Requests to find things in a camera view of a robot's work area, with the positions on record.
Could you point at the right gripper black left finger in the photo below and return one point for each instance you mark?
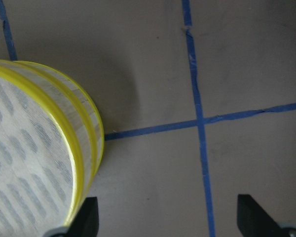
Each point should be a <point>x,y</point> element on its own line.
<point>86,222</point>

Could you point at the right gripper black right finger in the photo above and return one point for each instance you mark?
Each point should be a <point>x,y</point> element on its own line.
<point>253,220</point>

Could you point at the yellow steamer basket with cloth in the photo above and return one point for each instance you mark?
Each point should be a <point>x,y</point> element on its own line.
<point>84,104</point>

